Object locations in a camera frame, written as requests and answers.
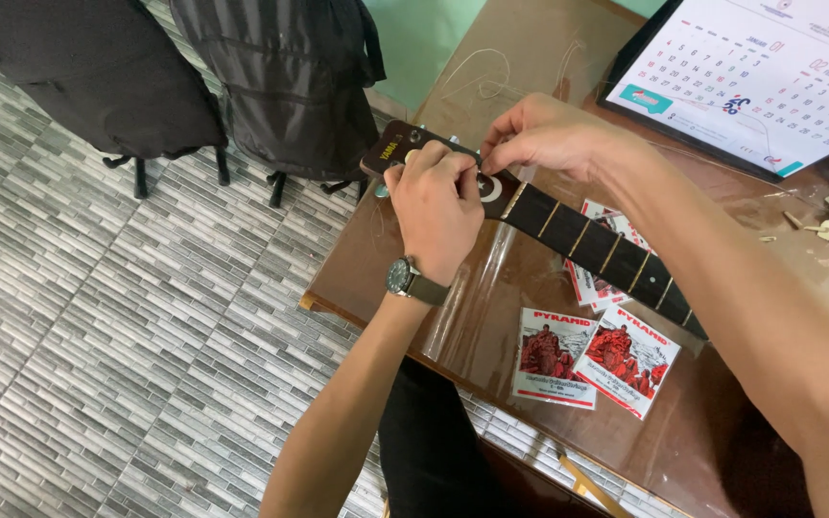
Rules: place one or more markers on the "person's right hand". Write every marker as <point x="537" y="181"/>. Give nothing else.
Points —
<point x="558" y="140"/>

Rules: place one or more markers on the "person's left hand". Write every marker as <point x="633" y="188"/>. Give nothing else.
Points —
<point x="432" y="216"/>

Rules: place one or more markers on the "clear plastic sleeve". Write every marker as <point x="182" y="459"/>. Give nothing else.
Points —
<point x="483" y="288"/>

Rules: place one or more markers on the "dark brown guitar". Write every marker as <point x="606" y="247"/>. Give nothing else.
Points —
<point x="587" y="241"/>

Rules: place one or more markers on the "chair with black cover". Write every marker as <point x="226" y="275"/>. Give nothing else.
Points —
<point x="91" y="72"/>
<point x="292" y="86"/>

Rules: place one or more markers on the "white desk calendar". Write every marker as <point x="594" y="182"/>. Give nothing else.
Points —
<point x="753" y="79"/>

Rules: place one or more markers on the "person's black trouser leg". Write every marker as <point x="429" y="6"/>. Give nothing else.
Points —
<point x="436" y="446"/>

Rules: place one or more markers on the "small wooden stick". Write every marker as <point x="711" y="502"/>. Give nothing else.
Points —
<point x="793" y="219"/>

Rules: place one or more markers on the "yellow wooden bar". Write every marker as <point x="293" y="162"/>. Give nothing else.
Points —
<point x="591" y="488"/>

